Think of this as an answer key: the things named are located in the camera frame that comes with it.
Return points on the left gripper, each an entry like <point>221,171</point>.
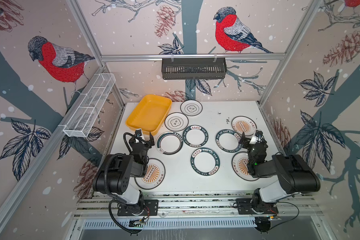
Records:
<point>142,142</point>

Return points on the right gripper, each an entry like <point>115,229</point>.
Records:
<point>255,144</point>

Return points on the dark green rim plate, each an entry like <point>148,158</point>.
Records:
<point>169,143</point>

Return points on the orange sunburst plate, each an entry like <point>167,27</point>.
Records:
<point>239,164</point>
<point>154,176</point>
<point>244,125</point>

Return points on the green rim lettered plate front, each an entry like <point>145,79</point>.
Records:
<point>205,161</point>

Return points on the green rim lettered plate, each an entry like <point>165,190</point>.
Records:
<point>195,136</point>
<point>205,161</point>
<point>228,141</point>

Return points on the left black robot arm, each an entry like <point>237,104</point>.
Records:
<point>113,177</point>

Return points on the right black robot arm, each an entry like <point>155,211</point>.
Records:
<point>293,173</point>

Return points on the yellow plastic bin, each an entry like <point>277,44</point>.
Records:
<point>149,114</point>

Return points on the white plate flower emblem near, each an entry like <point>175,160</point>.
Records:
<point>176,122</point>

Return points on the white plate flower emblem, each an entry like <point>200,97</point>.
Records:
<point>191,108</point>
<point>176,122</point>

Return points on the white plate flower emblem far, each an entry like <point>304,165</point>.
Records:
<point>191,108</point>

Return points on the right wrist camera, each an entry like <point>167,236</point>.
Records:
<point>257,138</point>

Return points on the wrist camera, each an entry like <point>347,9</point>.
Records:
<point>257,138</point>
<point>139,134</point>

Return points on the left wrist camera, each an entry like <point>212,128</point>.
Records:
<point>139,134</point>

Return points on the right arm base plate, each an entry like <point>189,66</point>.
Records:
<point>248,206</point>

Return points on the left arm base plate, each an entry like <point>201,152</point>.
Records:
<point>145,208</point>

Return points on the white mesh wire shelf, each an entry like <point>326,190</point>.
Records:
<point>86,114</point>

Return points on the aluminium mounting rail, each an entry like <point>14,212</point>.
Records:
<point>204,205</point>

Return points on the black hanging wire basket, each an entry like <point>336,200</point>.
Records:
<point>194,69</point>

